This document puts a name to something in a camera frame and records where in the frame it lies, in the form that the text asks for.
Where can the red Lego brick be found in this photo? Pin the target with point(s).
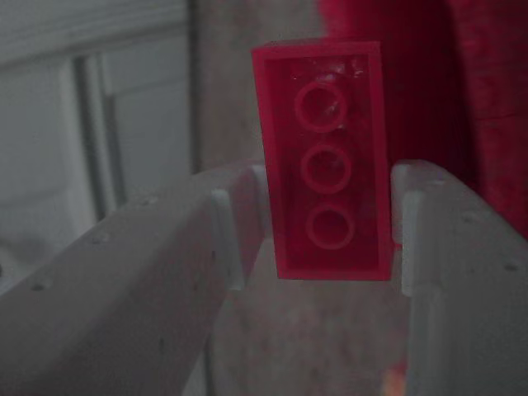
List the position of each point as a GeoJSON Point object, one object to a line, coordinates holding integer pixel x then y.
{"type": "Point", "coordinates": [326, 165]}

